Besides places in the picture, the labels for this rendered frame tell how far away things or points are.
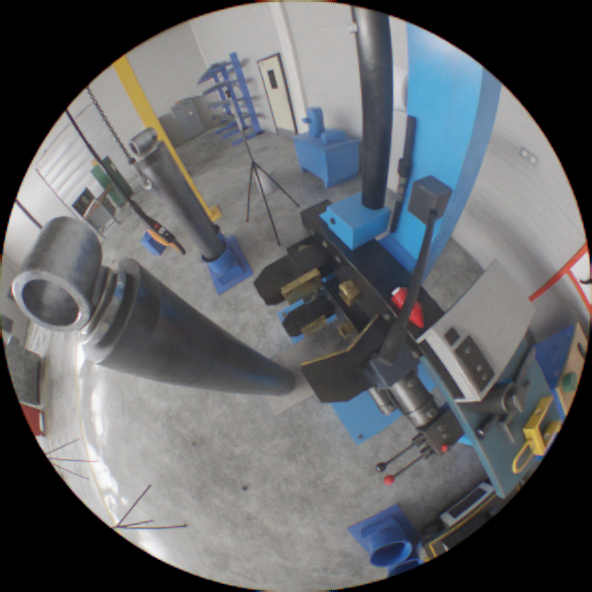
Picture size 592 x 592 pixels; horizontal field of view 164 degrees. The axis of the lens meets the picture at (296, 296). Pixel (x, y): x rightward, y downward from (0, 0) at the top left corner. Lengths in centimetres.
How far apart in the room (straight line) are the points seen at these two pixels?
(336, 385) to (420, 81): 84
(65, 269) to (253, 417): 165
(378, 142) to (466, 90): 29
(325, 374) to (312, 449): 113
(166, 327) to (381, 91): 69
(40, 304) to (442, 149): 84
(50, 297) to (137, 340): 20
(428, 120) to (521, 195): 170
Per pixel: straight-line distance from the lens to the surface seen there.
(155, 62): 1124
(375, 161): 65
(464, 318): 59
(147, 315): 36
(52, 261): 33
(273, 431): 174
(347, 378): 65
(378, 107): 59
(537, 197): 216
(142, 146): 155
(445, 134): 56
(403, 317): 33
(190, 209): 168
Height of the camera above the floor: 164
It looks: 61 degrees down
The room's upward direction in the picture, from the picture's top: 21 degrees counter-clockwise
